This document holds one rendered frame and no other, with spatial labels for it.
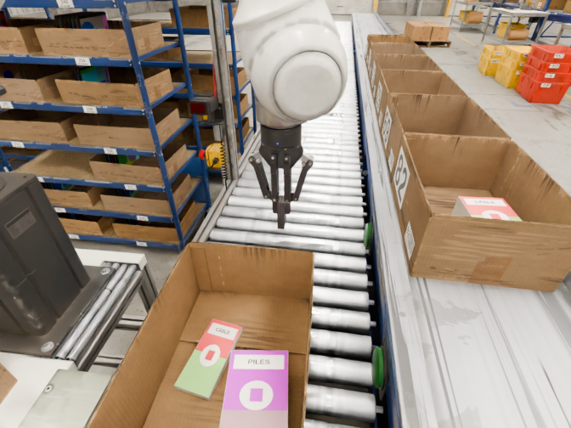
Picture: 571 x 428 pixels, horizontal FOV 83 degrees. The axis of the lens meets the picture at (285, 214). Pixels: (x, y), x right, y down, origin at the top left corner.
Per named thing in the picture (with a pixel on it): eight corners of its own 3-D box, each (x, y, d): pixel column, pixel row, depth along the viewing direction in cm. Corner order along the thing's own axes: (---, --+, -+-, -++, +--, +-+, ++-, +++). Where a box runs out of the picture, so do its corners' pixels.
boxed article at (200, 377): (175, 390, 63) (173, 385, 62) (213, 322, 75) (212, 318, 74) (209, 402, 61) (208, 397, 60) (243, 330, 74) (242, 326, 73)
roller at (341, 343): (167, 323, 83) (167, 305, 82) (375, 351, 76) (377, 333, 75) (157, 333, 78) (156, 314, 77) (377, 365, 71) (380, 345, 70)
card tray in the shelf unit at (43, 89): (-29, 98, 154) (-41, 76, 148) (24, 81, 178) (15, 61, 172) (45, 103, 148) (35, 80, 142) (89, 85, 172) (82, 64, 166)
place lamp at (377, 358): (369, 358, 66) (374, 339, 62) (375, 359, 66) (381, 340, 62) (370, 394, 61) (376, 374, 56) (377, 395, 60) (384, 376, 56)
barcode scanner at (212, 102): (190, 130, 107) (186, 97, 102) (204, 122, 118) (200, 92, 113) (209, 132, 106) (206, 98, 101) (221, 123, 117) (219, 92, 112)
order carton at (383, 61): (370, 84, 196) (374, 53, 186) (420, 86, 192) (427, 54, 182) (374, 104, 164) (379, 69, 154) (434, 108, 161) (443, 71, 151)
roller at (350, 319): (178, 303, 88) (178, 285, 87) (373, 329, 81) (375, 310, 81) (168, 311, 83) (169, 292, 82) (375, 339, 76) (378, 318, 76)
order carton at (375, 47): (366, 69, 227) (370, 42, 217) (409, 70, 223) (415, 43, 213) (370, 84, 196) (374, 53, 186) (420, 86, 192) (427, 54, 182)
